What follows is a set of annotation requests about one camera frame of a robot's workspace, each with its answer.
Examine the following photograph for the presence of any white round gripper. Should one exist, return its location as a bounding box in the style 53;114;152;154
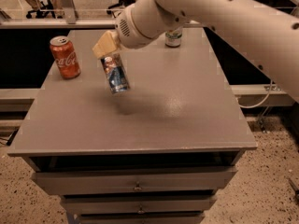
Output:
93;0;187;59

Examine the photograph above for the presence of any silver blue redbull can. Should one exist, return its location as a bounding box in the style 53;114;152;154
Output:
101;53;130;94

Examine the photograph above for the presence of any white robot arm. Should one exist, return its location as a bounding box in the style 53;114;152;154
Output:
93;0;299;102

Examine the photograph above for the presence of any red coca-cola can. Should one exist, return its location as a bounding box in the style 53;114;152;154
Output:
50;35;80;79

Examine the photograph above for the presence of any white green soda can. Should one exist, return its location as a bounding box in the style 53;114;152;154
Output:
165;27;182;48

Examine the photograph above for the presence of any grey drawer cabinet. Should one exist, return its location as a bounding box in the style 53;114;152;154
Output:
7;27;258;224

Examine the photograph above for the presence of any top grey drawer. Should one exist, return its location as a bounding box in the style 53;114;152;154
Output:
32;166;236;195

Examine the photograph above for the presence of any grey drawer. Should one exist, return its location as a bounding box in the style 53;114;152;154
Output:
78;213;205;224
62;194;216;215
32;166;236;195

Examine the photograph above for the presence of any middle grey drawer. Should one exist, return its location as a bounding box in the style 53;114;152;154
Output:
62;194;216;215

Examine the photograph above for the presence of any bottom grey drawer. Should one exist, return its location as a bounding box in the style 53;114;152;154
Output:
78;213;205;224

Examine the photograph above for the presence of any grey metal rail frame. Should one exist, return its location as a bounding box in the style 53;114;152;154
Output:
0;0;299;30

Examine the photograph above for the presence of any white cable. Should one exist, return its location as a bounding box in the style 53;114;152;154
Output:
236;79;275;110

